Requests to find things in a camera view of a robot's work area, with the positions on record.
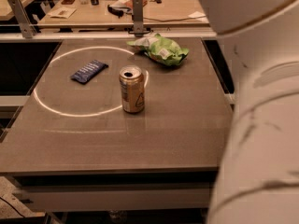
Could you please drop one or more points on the gold soda can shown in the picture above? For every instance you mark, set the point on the gold soda can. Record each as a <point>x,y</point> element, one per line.
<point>132,89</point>

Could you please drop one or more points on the metal bracket post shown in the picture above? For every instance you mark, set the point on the metal bracket post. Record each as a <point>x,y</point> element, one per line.
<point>137,17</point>
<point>27,28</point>

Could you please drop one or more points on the brown phone on desk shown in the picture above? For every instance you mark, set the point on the brown phone on desk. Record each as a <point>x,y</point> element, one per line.
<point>68,2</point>

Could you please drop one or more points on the left metal bracket post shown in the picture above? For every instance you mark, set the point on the left metal bracket post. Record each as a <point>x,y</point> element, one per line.
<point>27,28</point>

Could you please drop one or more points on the white paper sheet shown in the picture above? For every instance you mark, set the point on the white paper sheet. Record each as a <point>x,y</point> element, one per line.
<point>198,16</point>

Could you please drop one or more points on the white drawer front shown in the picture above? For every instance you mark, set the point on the white drawer front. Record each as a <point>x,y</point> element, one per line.
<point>80,199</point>

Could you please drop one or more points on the black sunglasses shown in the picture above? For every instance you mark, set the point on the black sunglasses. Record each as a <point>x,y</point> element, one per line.
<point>118,13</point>

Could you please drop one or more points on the middle metal bracket post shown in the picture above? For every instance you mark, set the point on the middle metal bracket post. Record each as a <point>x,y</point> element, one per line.
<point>137,17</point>

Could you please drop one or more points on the blue rxbar wrapper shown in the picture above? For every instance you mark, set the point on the blue rxbar wrapper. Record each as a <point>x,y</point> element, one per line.
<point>88,71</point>

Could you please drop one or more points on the green rice chip bag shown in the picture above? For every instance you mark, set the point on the green rice chip bag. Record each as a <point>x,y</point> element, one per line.
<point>160,49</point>

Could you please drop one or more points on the paper packet on desk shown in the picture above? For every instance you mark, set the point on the paper packet on desk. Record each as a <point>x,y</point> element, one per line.
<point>62,12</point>

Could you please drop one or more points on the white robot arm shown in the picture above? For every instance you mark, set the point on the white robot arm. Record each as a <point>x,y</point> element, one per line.
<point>258,181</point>

